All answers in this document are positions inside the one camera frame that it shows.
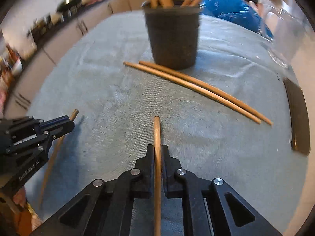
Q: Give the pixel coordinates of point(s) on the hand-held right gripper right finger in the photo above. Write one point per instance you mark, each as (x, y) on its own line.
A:
(172, 174)

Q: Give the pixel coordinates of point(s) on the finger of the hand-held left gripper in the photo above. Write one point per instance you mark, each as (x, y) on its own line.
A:
(55, 121)
(61, 130)

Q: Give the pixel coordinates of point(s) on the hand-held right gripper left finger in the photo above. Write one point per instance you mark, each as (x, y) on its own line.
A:
(145, 172)

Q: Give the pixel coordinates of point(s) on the dark perforated utensil holder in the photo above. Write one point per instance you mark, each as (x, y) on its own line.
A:
(172, 36)

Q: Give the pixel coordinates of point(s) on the person's left forearm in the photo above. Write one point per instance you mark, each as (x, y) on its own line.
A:
(27, 220)

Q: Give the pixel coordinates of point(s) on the person's left hand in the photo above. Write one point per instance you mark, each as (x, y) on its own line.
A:
(19, 198)

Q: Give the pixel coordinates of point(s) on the grey tablecloth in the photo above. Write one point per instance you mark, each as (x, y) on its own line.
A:
(110, 98)

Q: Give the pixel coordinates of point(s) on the white bowl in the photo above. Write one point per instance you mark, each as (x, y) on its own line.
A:
(17, 66)

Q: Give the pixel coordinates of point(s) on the beige kitchen cabinets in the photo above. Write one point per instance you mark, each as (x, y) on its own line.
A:
(61, 44)

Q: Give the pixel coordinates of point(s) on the black wok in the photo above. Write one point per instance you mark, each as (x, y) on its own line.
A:
(69, 2)

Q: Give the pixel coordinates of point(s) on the dark flat rectangular object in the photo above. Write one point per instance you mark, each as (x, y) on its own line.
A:
(297, 118)

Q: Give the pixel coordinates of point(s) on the blue plastic bag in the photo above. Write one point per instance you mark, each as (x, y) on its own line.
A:
(228, 7)

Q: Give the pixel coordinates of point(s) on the glass pitcher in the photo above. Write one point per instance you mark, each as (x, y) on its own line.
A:
(283, 34)

